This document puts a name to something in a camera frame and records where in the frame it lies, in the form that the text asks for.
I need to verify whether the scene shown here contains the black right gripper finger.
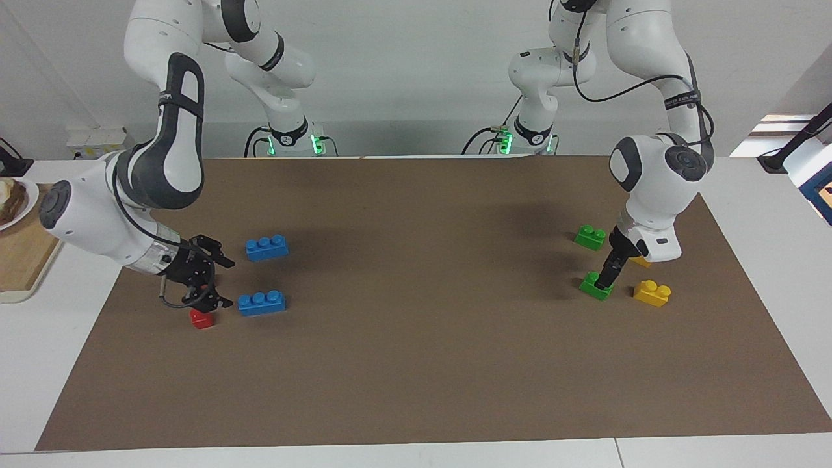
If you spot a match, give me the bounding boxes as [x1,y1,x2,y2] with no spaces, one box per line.
[190,234,235,268]
[184,286,233,311]

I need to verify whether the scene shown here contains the green two-stud toy brick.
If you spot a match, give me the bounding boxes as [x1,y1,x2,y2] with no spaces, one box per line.
[574,224,607,252]
[578,271,614,302]

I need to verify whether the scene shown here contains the blue three-stud toy brick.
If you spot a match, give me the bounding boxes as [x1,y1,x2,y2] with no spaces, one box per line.
[237,290,287,317]
[245,234,290,263]

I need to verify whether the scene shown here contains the white power strip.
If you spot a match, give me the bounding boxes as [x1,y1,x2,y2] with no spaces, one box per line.
[65,127,129,160]

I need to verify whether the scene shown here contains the wooden cutting board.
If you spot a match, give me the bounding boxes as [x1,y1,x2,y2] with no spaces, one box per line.
[0,182,66,304]

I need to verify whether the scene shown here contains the white plate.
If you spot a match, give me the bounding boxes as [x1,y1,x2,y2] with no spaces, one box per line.
[0,177,40,231]

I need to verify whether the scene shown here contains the brown bread slices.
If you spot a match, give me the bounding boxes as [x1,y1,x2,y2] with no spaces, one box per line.
[0,180,27,222]

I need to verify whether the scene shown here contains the brown table mat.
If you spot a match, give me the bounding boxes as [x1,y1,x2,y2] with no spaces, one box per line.
[36,155,832,451]

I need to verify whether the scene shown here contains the black clamp stand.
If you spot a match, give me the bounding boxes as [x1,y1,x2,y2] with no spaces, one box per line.
[757,103,832,174]

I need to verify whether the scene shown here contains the blue framed box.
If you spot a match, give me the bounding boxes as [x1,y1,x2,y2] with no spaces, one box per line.
[798,162,832,227]

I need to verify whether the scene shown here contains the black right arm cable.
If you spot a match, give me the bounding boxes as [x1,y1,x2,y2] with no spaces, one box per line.
[112,156,218,310]

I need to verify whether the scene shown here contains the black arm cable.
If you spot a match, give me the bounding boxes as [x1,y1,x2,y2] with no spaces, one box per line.
[112,156,218,310]
[549,0,716,153]

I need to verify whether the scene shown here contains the black right base cable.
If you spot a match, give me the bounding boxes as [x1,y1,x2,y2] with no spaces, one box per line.
[244,125,271,158]

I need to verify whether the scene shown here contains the black base cable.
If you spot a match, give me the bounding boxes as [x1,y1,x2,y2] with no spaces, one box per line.
[461,96,524,155]
[244,125,271,158]

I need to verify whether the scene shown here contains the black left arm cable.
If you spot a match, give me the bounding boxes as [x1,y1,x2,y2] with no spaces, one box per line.
[549,0,716,153]

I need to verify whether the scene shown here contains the black left base cable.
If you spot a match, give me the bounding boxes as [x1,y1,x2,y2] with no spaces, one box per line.
[461,96,524,155]

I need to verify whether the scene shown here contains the black device with cable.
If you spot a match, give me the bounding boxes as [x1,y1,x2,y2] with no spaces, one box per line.
[0,138,34,177]

